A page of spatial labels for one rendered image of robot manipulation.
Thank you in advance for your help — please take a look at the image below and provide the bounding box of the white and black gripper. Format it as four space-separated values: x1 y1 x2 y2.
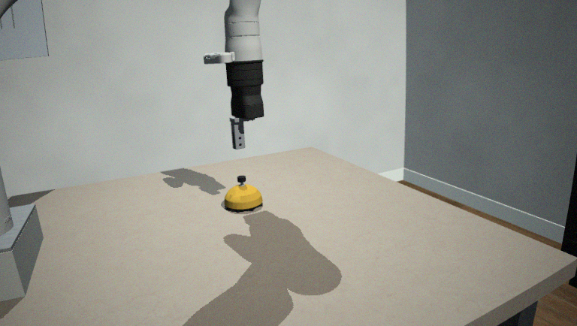
204 35 264 149

